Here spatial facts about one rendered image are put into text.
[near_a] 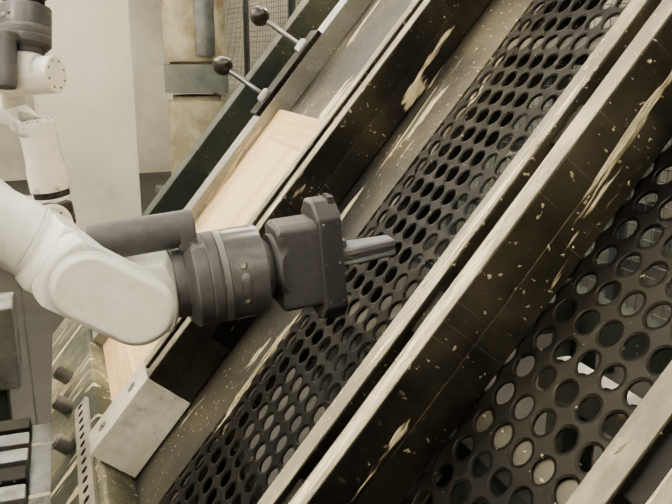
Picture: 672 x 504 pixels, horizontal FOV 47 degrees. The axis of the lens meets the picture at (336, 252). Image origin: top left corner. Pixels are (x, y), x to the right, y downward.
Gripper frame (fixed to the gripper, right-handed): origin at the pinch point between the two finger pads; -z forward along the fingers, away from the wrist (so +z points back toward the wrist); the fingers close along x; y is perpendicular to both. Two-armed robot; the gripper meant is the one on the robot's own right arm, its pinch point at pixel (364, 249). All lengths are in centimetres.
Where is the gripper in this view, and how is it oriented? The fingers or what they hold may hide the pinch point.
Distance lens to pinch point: 78.8
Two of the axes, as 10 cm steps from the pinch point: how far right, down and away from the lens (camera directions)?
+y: -3.3, -2.4, 9.1
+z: -9.4, 1.7, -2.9
